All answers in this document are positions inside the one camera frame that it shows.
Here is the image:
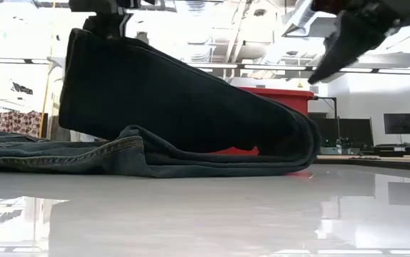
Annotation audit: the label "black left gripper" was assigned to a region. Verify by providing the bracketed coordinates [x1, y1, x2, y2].
[68, 0, 156, 38]

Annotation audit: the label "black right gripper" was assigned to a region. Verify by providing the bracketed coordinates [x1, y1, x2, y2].
[307, 0, 410, 86]

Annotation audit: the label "blue denim jeans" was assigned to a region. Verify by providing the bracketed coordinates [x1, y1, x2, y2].
[0, 27, 323, 178]

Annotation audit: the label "red plastic laundry bin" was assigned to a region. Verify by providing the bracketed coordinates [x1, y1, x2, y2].
[210, 86, 316, 156]

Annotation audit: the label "black round ceiling fixture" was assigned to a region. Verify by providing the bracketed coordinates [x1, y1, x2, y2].
[135, 31, 151, 46]

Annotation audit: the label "long ceiling light strip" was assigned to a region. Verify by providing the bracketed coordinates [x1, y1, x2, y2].
[0, 56, 410, 76]

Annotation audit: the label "black computer monitor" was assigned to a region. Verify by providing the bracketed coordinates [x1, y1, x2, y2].
[383, 113, 410, 136]
[339, 117, 374, 148]
[314, 118, 340, 148]

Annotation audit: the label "black background desk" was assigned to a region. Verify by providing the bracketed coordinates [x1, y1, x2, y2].
[372, 143, 410, 157]

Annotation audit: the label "orange wooden desk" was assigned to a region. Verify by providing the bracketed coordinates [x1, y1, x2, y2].
[314, 153, 410, 166]

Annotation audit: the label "red white patterned cloth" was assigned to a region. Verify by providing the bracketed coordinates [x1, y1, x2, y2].
[0, 110, 44, 138]

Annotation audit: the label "yellow hanging cord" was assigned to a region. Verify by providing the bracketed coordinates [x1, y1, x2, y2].
[39, 0, 56, 138]

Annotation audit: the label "silver ribbed air duct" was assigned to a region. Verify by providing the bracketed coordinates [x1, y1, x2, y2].
[185, 0, 215, 65]
[254, 0, 331, 80]

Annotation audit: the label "black thin bracket stand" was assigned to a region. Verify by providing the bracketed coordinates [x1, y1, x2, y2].
[314, 95, 339, 121]

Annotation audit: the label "black aluminium table frame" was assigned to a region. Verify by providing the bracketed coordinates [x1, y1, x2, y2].
[311, 163, 410, 173]

